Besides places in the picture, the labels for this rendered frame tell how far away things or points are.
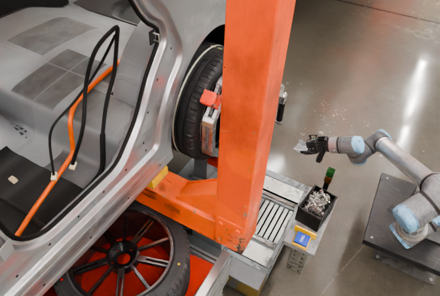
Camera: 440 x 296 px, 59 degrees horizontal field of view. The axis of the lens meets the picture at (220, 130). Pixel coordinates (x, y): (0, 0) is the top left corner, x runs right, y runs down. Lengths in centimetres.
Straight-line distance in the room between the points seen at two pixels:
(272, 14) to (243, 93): 30
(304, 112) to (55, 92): 227
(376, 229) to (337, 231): 37
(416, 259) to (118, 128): 176
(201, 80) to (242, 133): 61
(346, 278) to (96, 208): 161
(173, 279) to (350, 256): 127
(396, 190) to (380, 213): 25
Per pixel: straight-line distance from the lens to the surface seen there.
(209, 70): 197
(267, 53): 119
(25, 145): 226
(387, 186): 280
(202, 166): 257
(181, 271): 197
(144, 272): 225
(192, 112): 194
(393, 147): 210
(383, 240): 252
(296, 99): 381
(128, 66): 197
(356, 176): 321
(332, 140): 214
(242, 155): 148
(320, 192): 225
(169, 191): 201
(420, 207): 176
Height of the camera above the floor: 223
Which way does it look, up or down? 42 degrees down
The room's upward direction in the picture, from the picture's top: 3 degrees clockwise
